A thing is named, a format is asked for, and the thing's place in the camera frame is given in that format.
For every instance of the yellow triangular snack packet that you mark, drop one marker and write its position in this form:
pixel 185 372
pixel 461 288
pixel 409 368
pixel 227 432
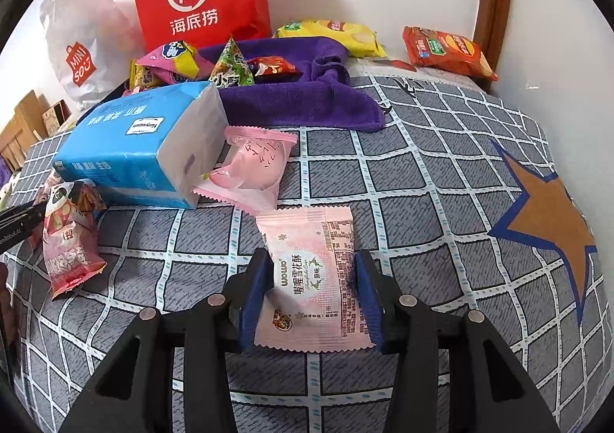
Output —
pixel 144 76

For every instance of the yellow chip bag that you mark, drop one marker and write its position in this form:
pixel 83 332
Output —
pixel 336 35

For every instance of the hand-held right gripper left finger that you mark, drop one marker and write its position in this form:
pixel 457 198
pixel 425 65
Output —
pixel 254 298

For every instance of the blue tissue pack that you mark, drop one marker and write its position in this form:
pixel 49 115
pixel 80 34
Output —
pixel 129 145

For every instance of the purple pink snack packet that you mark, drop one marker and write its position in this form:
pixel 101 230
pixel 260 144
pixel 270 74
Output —
pixel 172 59

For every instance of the white printed sheet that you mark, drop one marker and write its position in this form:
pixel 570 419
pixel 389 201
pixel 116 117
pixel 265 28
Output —
pixel 379 71

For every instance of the small patterned box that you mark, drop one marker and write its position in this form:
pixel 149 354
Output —
pixel 55 119

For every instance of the orange chip bag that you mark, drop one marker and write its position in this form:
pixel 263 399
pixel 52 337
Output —
pixel 446 52

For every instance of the brown wooden frame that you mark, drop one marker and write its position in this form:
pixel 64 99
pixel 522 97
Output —
pixel 494 6

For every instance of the pink panda snack packet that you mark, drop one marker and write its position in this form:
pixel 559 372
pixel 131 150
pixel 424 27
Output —
pixel 67 241

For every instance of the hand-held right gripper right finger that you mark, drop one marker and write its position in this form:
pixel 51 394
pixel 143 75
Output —
pixel 372 303

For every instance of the purple towel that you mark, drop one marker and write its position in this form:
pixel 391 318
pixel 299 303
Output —
pixel 297 102

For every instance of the pink round pastry packet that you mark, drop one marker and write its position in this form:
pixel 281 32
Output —
pixel 254 169

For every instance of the wooden cabinet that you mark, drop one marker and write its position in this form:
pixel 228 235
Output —
pixel 21 126

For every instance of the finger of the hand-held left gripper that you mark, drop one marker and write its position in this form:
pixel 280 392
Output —
pixel 21 222

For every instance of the green triangular snack packet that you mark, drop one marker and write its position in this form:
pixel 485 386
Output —
pixel 230 66

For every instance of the grey checked bed sheet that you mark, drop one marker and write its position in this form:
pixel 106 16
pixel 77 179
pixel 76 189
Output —
pixel 431 222

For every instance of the small red snack packet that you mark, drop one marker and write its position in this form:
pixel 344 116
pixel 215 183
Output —
pixel 271 66

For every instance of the white plastic bag red label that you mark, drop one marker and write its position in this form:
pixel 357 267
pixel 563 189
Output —
pixel 81 44

